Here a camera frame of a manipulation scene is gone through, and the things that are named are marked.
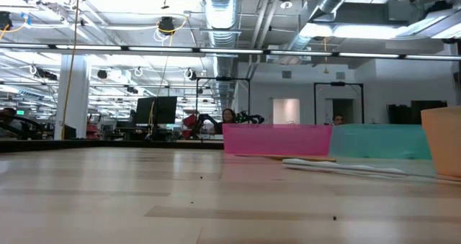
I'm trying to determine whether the orange plastic bin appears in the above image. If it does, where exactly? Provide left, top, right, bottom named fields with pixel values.
left=420, top=106, right=461, bottom=179

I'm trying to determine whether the black monitor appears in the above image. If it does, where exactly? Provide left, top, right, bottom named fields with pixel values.
left=135, top=96, right=179, bottom=141

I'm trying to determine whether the black ceiling camera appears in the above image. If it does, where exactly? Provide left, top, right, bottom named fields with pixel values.
left=0, top=10, right=14, bottom=32
left=158, top=16, right=176, bottom=35

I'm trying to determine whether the black aluminium table frame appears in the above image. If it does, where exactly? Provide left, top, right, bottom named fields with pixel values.
left=0, top=139, right=225, bottom=153

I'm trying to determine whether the grey ceiling air unit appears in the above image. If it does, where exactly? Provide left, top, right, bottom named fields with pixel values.
left=333, top=1, right=415, bottom=40

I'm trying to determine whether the pink plastic bin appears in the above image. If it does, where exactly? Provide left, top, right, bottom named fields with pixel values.
left=222, top=124, right=333, bottom=157

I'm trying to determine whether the black frame stand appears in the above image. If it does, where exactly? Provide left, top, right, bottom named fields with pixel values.
left=313, top=81, right=364, bottom=126

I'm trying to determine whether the red black background machine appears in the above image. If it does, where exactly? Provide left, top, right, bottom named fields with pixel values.
left=182, top=112, right=219, bottom=139

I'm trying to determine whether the silver smooth air duct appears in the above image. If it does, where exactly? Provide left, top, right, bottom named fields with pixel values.
left=287, top=0, right=359, bottom=54

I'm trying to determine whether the black cabinet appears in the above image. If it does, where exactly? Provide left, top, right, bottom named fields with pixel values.
left=387, top=99, right=449, bottom=125

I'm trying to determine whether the silver ribbed air duct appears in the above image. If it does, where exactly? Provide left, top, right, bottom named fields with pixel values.
left=200, top=0, right=242, bottom=119

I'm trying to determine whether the teal plastic bin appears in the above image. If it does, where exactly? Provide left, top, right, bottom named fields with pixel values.
left=329, top=124, right=433, bottom=161

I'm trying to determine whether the white pillar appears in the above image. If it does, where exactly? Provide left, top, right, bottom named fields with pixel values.
left=53, top=55, right=90, bottom=141

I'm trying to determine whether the long light bar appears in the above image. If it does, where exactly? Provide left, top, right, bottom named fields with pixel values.
left=0, top=42, right=461, bottom=61

